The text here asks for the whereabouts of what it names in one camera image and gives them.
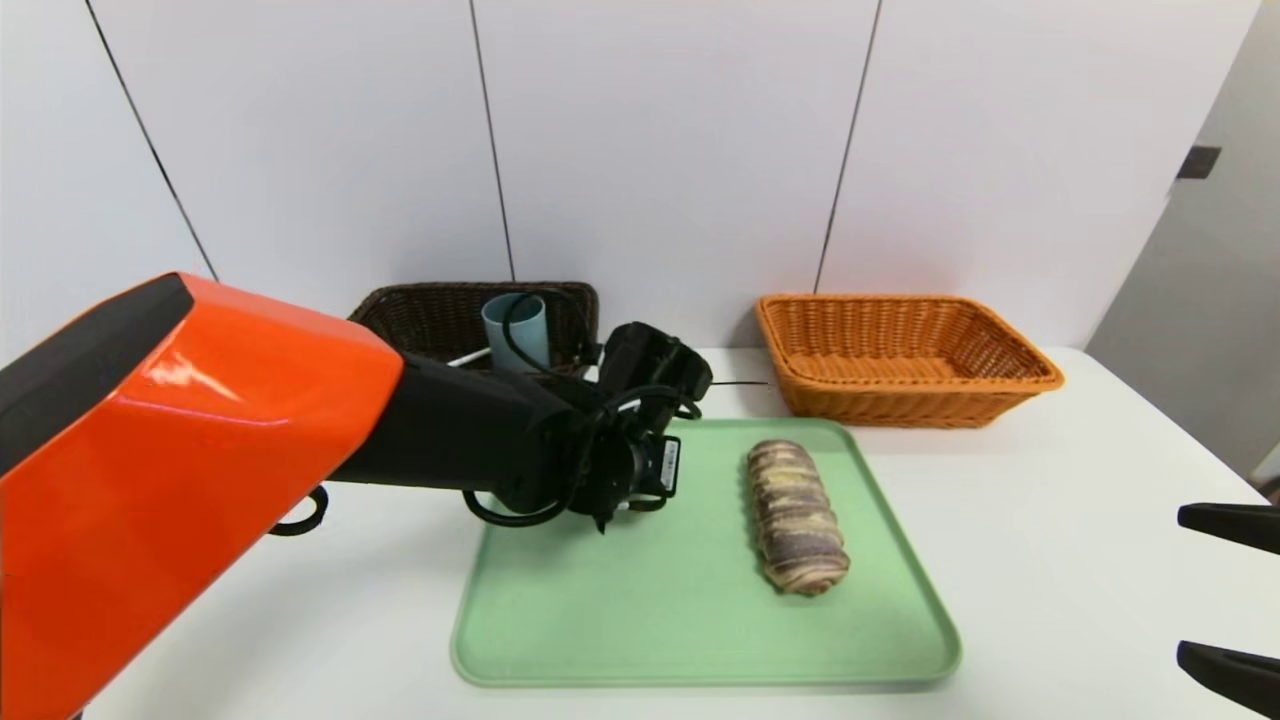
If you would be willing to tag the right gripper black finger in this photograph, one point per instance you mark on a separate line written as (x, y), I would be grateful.
(1240, 525)
(1240, 675)

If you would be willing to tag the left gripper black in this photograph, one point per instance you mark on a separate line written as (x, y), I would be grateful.
(667, 465)

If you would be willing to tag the marbled brown bread loaf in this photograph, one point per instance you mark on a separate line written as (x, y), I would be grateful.
(797, 520)

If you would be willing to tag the blue-grey plastic cup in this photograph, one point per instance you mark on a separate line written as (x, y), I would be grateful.
(535, 335)

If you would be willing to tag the white marker pen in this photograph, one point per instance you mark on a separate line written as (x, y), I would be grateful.
(468, 357)

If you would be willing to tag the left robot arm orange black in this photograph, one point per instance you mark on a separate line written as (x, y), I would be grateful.
(200, 470)

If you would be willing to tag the orange wicker basket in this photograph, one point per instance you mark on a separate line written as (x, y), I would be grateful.
(900, 405)

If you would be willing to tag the dark brown wicker basket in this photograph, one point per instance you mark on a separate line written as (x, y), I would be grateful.
(430, 315)

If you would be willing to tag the green plastic tray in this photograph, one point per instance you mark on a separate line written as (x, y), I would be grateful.
(700, 630)

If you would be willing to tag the black wall bracket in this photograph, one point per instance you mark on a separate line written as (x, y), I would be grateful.
(1198, 163)

